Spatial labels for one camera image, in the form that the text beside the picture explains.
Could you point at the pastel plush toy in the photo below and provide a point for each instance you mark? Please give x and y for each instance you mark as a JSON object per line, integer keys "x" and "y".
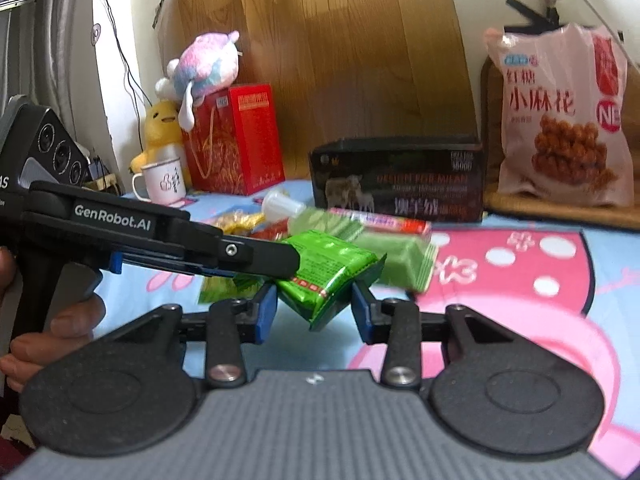
{"x": 207, "y": 62}

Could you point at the pink candy tube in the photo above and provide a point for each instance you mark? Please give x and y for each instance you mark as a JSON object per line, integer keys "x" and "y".
{"x": 390, "y": 221}

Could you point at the red gift box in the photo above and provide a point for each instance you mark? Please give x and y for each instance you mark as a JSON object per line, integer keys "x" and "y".
{"x": 240, "y": 145}

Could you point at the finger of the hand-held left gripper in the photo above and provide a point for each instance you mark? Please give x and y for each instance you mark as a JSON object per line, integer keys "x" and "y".
{"x": 175, "y": 266}
{"x": 260, "y": 257}

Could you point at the dark green snack packet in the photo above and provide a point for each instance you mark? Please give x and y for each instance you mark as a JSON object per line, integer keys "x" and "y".
{"x": 327, "y": 272}

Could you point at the pale green snack packet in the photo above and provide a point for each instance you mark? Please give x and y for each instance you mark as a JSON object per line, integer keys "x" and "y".
{"x": 402, "y": 257}

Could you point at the yellow wrapped candies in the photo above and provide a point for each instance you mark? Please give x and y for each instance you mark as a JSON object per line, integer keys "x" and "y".
{"x": 237, "y": 222}

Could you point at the person's left hand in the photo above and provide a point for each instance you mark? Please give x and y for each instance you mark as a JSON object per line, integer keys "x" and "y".
{"x": 77, "y": 317}

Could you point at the black cardboard box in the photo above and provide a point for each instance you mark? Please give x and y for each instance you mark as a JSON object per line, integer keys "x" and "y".
{"x": 400, "y": 180}

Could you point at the small white bottle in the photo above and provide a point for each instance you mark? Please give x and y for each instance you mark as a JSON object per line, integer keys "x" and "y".
{"x": 281, "y": 206}

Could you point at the grey curtain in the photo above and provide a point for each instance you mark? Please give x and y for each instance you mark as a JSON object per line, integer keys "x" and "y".
{"x": 45, "y": 60}

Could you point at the yellow plush toy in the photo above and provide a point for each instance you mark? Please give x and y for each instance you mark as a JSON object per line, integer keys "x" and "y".
{"x": 160, "y": 132}

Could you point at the wooden board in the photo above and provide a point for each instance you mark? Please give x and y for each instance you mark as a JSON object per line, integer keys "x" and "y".
{"x": 325, "y": 60}

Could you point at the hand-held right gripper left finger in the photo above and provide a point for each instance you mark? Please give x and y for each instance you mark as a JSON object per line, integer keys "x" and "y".
{"x": 265, "y": 316}

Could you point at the printed blanket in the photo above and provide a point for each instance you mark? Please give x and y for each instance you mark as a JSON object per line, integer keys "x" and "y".
{"x": 500, "y": 280}

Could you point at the white enamel mug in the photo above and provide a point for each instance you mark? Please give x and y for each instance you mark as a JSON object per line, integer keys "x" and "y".
{"x": 162, "y": 182}

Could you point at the red snack packet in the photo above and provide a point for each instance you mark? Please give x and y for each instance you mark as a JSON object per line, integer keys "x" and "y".
{"x": 267, "y": 233}

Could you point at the large pink snack bag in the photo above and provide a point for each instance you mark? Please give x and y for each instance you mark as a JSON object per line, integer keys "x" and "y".
{"x": 560, "y": 125}

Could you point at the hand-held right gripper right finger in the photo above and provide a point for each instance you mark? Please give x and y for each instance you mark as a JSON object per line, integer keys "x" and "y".
{"x": 361, "y": 316}

